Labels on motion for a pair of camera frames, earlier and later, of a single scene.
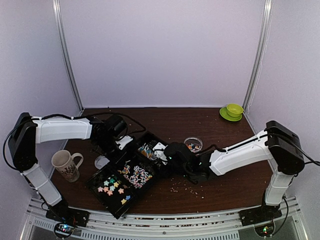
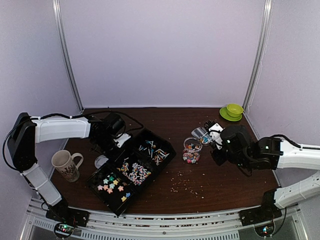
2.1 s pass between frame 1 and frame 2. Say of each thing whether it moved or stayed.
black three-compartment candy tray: stayed
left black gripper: stayed
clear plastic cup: stayed
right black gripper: moved
